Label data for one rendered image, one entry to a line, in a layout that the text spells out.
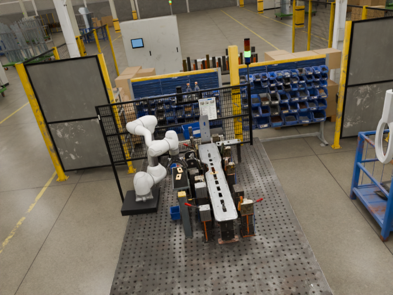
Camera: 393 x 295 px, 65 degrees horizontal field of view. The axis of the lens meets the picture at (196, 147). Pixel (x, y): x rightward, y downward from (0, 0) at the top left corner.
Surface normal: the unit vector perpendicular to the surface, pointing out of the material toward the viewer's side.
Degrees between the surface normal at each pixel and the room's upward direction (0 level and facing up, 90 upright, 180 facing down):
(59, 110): 91
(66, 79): 89
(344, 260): 0
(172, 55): 90
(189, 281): 0
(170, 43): 90
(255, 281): 0
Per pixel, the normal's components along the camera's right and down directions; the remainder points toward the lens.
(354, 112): 0.07, 0.47
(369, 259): -0.12, -0.88
